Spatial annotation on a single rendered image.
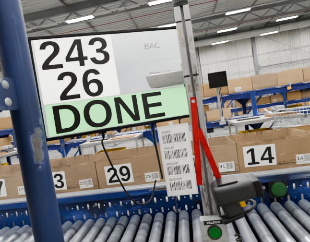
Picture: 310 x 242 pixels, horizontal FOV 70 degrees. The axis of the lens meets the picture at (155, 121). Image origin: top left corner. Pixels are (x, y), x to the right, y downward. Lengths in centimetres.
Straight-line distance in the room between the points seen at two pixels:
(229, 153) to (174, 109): 62
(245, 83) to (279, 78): 78
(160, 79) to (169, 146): 22
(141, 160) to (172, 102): 62
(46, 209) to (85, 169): 113
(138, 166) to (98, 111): 66
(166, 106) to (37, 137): 51
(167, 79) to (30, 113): 52
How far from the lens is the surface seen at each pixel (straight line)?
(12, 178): 164
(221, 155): 125
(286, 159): 135
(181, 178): 64
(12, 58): 26
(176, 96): 72
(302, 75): 640
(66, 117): 69
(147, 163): 127
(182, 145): 61
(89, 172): 138
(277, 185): 128
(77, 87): 70
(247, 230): 108
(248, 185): 60
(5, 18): 27
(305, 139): 137
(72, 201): 141
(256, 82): 602
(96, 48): 73
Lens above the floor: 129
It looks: 3 degrees down
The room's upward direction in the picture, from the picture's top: 9 degrees counter-clockwise
